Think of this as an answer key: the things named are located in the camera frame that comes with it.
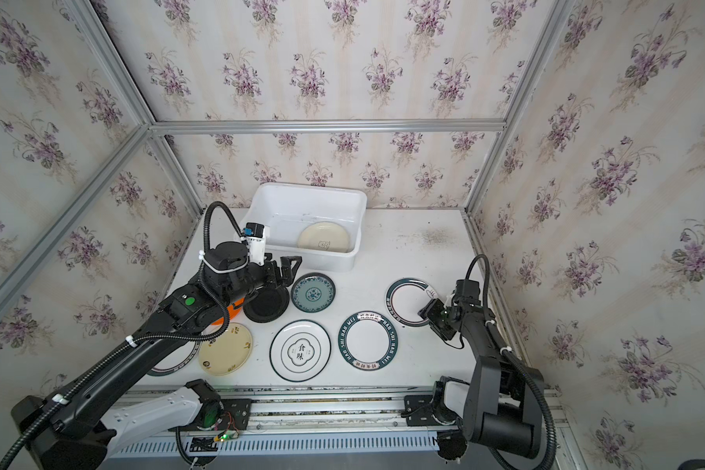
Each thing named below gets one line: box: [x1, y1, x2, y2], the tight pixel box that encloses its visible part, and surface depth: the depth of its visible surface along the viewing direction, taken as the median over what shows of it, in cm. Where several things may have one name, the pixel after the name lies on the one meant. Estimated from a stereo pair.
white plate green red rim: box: [384, 277, 439, 329], surface depth 95 cm
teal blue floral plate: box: [290, 272, 336, 314], surface depth 97 cm
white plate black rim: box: [269, 319, 332, 383], surface depth 85 cm
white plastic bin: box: [241, 183, 369, 271], surface depth 113 cm
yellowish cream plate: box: [197, 322, 254, 376], surface depth 83 cm
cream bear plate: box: [296, 220, 350, 253], surface depth 113 cm
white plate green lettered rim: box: [337, 310, 399, 372], surface depth 87 cm
